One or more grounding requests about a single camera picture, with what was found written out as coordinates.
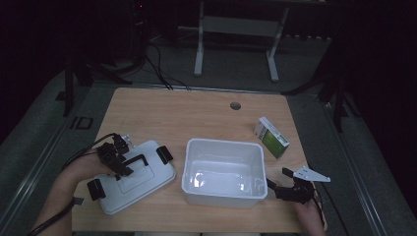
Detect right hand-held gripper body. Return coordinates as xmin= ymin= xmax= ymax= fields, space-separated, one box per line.
xmin=274 ymin=165 xmax=331 ymax=205

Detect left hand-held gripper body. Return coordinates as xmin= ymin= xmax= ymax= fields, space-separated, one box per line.
xmin=96 ymin=133 xmax=136 ymax=177

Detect white storage box lid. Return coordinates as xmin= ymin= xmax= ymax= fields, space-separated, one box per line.
xmin=86 ymin=140 xmax=177 ymax=216

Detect white plastic storage box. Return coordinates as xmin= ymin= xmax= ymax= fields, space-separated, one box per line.
xmin=180 ymin=137 xmax=269 ymax=209

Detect person's left hand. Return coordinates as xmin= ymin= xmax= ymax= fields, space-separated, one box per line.
xmin=69 ymin=152 xmax=115 ymax=184

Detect person's right hand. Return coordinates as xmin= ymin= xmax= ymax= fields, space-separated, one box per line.
xmin=293 ymin=189 xmax=328 ymax=236

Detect green and white medicine box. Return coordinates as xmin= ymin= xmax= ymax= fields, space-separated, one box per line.
xmin=253 ymin=116 xmax=291 ymax=160

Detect black tripod stand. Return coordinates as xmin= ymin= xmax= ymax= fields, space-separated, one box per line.
xmin=280 ymin=62 xmax=362 ymax=134
xmin=54 ymin=57 xmax=133 ymax=118

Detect dark equipment rack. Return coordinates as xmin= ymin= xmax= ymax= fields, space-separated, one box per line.
xmin=129 ymin=0 xmax=152 ymax=65

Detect white metal stand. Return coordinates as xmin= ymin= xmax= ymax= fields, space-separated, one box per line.
xmin=193 ymin=0 xmax=291 ymax=84

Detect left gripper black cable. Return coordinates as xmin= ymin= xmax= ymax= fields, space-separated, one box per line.
xmin=25 ymin=132 xmax=118 ymax=236

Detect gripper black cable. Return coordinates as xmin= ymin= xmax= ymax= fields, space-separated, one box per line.
xmin=313 ymin=188 xmax=350 ymax=236
xmin=25 ymin=132 xmax=118 ymax=236

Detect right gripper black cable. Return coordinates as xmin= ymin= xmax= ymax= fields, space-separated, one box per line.
xmin=313 ymin=188 xmax=350 ymax=236

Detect black floor cables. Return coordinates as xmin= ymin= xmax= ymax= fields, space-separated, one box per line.
xmin=144 ymin=41 xmax=192 ymax=91

